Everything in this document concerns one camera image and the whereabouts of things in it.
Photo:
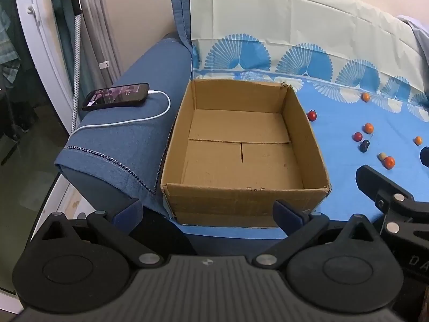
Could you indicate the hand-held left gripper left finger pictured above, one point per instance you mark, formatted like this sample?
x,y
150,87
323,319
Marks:
x,y
127,214

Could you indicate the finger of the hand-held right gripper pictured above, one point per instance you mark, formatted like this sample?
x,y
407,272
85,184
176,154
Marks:
x,y
372,181
425,156

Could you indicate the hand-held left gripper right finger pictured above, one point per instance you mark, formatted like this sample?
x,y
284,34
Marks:
x,y
287,216

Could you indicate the small orange tangerine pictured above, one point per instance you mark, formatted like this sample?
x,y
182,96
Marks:
x,y
389,162
368,127
418,140
366,97

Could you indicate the dark purple cherry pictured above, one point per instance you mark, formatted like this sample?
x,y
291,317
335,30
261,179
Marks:
x,y
364,146

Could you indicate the red cherry tomato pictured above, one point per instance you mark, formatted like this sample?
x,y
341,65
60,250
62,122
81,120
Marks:
x,y
357,137

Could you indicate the brown cardboard box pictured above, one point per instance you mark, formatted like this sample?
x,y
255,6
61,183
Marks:
x,y
241,174

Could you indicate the red tomato with green stem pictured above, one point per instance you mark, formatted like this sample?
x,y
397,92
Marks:
x,y
312,116

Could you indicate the blue fabric sofa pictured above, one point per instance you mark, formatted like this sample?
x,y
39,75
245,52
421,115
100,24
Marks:
x,y
134,141

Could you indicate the black smartphone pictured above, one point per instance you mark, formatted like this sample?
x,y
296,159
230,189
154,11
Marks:
x,y
114,96

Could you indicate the grey cloth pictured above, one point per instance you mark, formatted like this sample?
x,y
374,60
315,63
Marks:
x,y
419,33

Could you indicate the dark shoes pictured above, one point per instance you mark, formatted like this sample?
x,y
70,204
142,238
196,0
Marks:
x,y
22,124

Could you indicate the white curtain clip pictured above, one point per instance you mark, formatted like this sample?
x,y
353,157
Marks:
x,y
104,64

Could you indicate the blue fan-print sheet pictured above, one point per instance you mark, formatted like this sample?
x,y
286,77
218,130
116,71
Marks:
x,y
301,16

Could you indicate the teal cloth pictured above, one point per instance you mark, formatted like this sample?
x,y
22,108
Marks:
x,y
63,40

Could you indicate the grey curtain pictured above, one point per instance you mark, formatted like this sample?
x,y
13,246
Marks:
x,y
100,23

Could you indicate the white door frame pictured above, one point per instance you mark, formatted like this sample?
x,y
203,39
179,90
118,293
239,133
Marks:
x,y
40,40

